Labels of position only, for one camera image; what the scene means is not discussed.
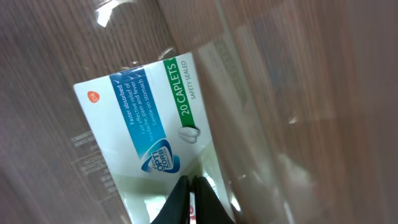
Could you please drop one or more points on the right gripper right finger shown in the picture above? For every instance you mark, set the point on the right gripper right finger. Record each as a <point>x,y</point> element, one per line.
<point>208,208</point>

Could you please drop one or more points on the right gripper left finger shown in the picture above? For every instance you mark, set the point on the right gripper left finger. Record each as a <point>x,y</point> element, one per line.
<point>176,209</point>

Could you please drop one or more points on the white Panadol box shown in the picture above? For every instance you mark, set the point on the white Panadol box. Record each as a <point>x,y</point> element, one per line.
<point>151,127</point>

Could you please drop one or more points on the clear plastic container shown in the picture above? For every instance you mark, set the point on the clear plastic container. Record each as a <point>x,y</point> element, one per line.
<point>301,98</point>

